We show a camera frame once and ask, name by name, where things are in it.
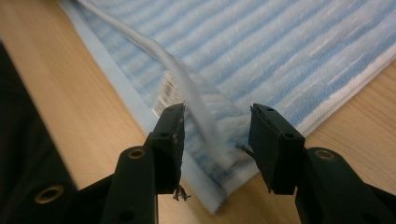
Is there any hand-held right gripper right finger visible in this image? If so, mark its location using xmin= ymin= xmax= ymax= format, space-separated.
xmin=247 ymin=103 xmax=306 ymax=196

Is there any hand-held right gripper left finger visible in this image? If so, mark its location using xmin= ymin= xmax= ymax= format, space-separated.
xmin=145 ymin=103 xmax=187 ymax=196

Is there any blue striped towel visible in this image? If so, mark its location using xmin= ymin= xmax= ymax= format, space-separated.
xmin=57 ymin=0 xmax=396 ymax=215

